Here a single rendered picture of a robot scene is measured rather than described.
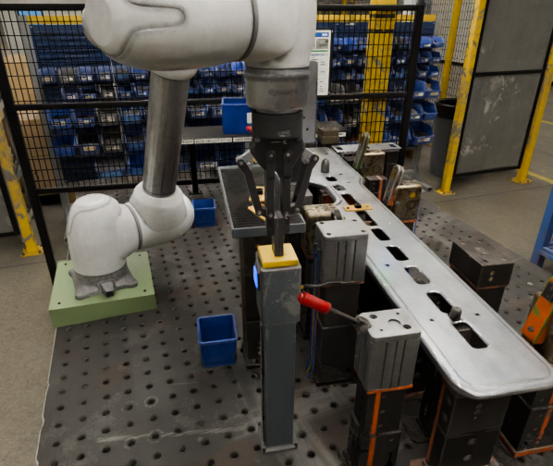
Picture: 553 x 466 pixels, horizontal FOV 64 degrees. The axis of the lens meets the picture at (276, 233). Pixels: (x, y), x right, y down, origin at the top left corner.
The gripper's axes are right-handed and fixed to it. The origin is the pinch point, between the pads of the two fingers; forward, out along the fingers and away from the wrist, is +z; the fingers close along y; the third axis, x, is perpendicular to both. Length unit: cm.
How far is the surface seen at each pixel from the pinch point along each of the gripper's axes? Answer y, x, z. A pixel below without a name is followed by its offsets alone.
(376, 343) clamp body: 13.4, -13.3, 14.2
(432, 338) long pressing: 26.2, -8.8, 19.0
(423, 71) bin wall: 180, 295, 11
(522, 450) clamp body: 48, -14, 48
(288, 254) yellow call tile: 1.7, -1.2, 3.5
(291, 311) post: 1.8, -3.4, 13.4
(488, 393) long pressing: 28.7, -21.6, 19.4
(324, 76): 52, 150, -6
